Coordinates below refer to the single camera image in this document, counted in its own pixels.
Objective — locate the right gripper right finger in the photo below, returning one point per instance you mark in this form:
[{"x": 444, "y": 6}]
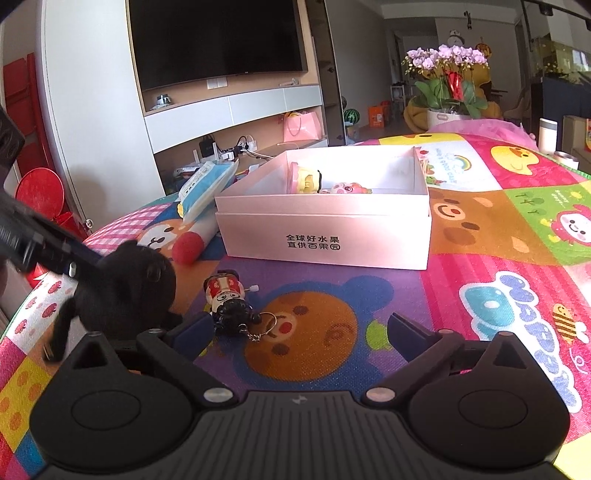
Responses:
[{"x": 426, "y": 352}]

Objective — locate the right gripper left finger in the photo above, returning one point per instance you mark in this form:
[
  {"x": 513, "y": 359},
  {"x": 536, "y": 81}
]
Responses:
[{"x": 169, "y": 356}]

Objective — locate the wind-up figurine toy keychain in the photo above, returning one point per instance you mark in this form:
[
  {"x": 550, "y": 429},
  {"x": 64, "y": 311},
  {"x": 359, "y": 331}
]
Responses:
[{"x": 231, "y": 313}]

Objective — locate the black plush cat toy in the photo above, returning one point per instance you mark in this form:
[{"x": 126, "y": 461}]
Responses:
[{"x": 131, "y": 291}]

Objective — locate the white red toy rocket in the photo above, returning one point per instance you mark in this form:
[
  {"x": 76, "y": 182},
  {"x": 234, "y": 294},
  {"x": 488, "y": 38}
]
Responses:
[{"x": 193, "y": 239}]

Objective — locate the blue white mask package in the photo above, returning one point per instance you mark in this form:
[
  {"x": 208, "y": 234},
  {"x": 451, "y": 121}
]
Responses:
[{"x": 199, "y": 190}]

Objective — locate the red folding stool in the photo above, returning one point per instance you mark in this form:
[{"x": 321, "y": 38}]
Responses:
[{"x": 40, "y": 186}]

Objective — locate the colourful cartoon play mat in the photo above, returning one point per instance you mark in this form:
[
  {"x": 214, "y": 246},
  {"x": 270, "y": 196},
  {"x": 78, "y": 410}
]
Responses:
[{"x": 508, "y": 269}]

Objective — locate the pink cardboard box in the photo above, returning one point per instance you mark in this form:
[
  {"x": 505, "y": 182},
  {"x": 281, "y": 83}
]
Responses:
[{"x": 390, "y": 228}]

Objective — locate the pink pig toy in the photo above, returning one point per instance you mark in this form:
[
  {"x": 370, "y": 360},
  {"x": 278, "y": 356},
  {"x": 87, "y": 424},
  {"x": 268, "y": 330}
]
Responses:
[{"x": 346, "y": 188}]

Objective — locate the white TV cabinet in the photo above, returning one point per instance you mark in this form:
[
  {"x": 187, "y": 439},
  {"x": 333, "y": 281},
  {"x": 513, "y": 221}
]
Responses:
[{"x": 182, "y": 112}]

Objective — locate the yellow pink toy in box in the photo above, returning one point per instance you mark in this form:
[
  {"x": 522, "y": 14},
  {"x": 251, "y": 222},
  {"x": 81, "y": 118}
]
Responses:
[{"x": 303, "y": 180}]

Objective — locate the orange paper bag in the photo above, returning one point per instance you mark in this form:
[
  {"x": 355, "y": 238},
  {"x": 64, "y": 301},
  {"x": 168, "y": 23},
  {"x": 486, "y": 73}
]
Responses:
[{"x": 379, "y": 116}]

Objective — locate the black television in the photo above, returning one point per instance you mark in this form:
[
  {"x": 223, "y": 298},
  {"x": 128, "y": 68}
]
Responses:
[{"x": 181, "y": 41}]

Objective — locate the watermelon ball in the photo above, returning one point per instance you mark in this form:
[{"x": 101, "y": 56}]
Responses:
[{"x": 351, "y": 117}]

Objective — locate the white cylindrical speaker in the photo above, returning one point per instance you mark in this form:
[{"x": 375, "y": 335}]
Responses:
[{"x": 547, "y": 137}]

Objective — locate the pink gift bag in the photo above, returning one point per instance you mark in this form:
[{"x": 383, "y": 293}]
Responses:
[{"x": 301, "y": 127}]

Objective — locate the purple orchid flower pot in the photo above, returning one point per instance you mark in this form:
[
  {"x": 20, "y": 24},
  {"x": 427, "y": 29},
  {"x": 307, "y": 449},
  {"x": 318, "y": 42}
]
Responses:
[{"x": 444, "y": 81}]

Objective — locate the glass fish tank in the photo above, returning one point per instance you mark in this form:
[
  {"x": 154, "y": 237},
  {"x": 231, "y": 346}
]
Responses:
[{"x": 558, "y": 37}]

